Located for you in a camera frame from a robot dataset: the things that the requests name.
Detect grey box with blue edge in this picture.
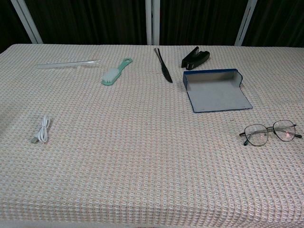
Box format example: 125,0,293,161
182,68,254,114

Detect black wire-frame eyeglasses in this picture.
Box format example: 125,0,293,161
239,120,303,146

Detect beige waffle tablecloth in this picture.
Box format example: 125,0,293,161
0,44,304,228

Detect black table knife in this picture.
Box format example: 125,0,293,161
153,47,173,84

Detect green scrubbing brush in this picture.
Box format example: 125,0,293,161
101,57,133,86

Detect black stapler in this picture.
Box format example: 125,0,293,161
181,46,211,71

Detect clear plastic tube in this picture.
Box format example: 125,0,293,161
37,58,102,70

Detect black curtain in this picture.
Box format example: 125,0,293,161
0,0,304,53

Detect white frame post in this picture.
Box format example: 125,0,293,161
234,0,258,47
10,0,43,45
145,0,161,46

